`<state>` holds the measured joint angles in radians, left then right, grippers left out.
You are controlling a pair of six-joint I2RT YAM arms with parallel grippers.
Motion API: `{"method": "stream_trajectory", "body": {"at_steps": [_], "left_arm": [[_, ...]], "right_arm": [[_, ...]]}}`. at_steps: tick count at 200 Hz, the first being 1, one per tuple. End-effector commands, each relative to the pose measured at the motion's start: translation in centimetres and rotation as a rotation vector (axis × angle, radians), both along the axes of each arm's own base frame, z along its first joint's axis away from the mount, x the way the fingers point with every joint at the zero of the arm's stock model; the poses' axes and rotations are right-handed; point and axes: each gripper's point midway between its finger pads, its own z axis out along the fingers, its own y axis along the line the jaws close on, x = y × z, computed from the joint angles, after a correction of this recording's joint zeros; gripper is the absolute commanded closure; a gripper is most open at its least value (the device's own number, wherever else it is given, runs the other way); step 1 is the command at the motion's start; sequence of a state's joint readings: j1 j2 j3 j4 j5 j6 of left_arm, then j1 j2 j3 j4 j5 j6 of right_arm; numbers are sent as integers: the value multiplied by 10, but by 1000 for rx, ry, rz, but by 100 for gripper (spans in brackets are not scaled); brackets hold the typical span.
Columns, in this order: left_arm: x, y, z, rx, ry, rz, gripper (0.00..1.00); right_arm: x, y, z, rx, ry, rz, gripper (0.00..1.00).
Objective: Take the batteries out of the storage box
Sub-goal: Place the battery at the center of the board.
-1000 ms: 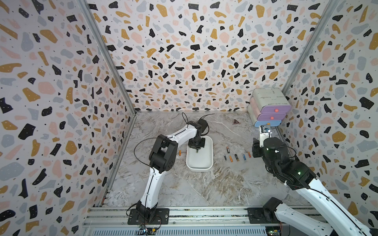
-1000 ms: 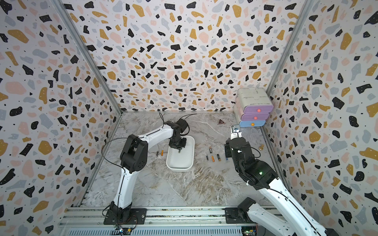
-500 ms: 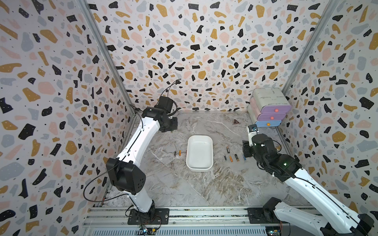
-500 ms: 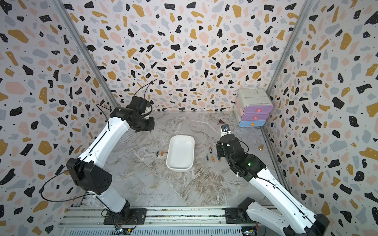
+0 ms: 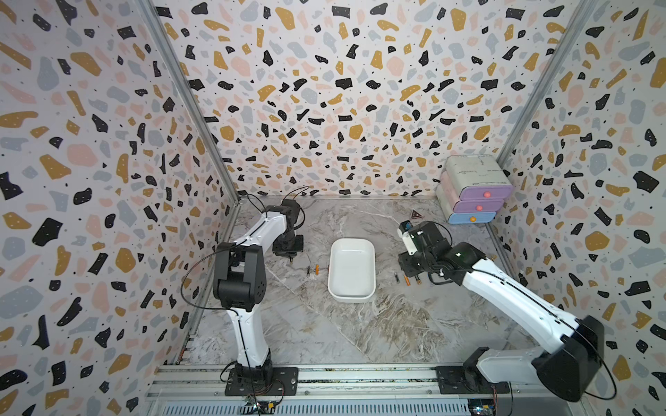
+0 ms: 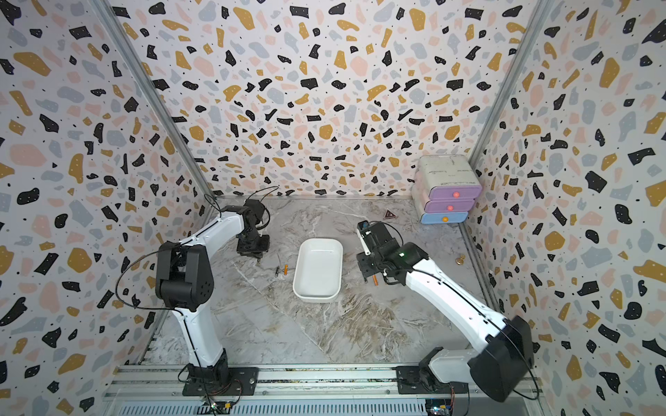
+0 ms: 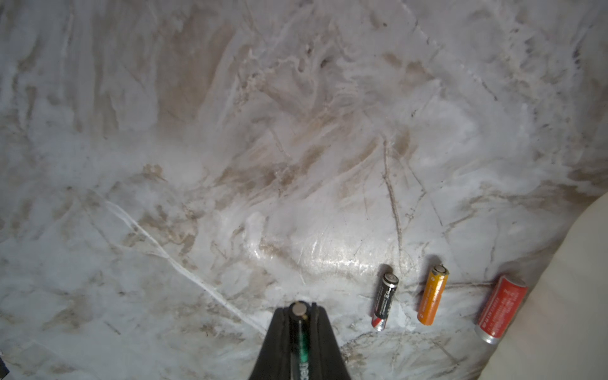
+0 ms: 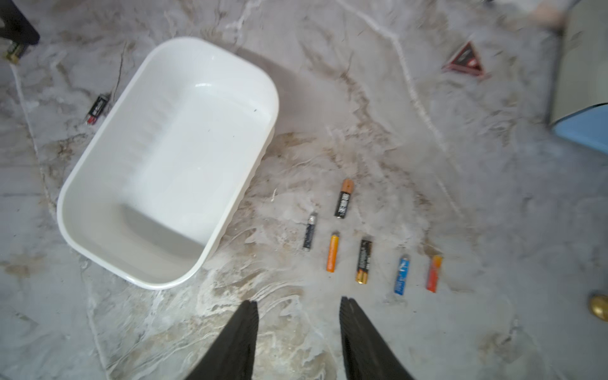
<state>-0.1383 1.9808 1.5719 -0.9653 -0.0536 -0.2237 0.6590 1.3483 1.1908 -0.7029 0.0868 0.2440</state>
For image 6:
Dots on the aluminium corner post right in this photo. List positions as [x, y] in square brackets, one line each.
[534, 25]

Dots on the pastel drawer organiser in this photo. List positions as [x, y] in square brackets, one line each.
[445, 189]

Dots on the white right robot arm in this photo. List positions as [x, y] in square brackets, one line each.
[502, 348]

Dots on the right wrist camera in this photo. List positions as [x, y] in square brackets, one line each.
[375, 238]

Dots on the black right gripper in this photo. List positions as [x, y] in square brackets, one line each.
[361, 258]

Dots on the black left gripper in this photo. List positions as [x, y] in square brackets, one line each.
[264, 247]

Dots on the aluminium corner post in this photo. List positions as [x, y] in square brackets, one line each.
[534, 25]
[108, 19]

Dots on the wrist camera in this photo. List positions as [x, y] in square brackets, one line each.
[260, 212]
[375, 238]

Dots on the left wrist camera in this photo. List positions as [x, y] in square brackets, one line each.
[260, 212]

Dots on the white plastic storage box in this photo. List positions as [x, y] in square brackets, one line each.
[318, 274]

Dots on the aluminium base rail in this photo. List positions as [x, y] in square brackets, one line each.
[318, 389]

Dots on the small triangular sticker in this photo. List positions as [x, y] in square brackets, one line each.
[389, 214]

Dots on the aluminium corner post left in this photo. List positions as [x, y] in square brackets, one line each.
[108, 19]

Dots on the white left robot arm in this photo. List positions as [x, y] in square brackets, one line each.
[185, 284]

